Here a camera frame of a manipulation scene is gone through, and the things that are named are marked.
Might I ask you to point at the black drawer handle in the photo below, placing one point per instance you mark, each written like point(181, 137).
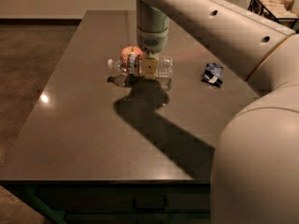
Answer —
point(150, 204)

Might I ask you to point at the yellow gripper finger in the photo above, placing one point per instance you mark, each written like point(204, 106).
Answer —
point(149, 65)

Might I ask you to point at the black wire basket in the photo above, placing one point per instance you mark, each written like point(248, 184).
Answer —
point(280, 11)

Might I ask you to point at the red apple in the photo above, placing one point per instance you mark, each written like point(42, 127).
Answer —
point(130, 52)

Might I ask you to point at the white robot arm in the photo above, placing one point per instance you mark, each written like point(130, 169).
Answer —
point(255, 168)

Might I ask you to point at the clear plastic water bottle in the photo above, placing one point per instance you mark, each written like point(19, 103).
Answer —
point(164, 69)

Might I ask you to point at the blue snack packet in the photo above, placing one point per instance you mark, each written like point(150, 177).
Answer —
point(213, 74)

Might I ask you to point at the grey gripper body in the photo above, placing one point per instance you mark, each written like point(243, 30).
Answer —
point(151, 42)

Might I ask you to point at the dark drawer cabinet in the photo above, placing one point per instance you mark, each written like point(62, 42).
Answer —
point(112, 203)

